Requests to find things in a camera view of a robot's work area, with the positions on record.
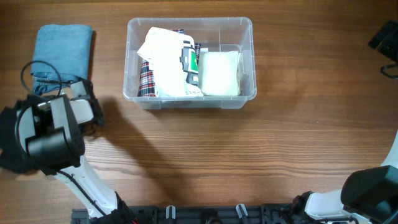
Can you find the white printed t-shirt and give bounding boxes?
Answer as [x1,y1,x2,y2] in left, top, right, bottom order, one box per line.
[136,26,205,98]

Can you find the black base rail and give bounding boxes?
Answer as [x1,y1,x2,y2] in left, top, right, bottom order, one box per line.
[70,203,310,224]

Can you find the black garment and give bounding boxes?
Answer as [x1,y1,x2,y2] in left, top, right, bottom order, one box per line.
[1,107,34,174]

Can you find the red navy plaid shirt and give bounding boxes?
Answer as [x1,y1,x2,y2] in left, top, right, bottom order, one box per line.
[137,29,201,98]

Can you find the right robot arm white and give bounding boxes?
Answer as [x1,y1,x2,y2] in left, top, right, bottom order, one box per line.
[290,139,397,223]

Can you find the blue denim jeans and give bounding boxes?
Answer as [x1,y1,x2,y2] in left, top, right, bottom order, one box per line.
[30,24,93,95]

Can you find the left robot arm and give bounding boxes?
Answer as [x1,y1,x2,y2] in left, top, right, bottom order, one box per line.
[12,80,138,223]

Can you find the cream cloth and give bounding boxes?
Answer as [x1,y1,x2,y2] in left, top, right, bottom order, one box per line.
[198,51,240,96]

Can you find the clear plastic storage bin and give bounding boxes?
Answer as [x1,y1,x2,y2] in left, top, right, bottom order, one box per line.
[123,17,257,110]

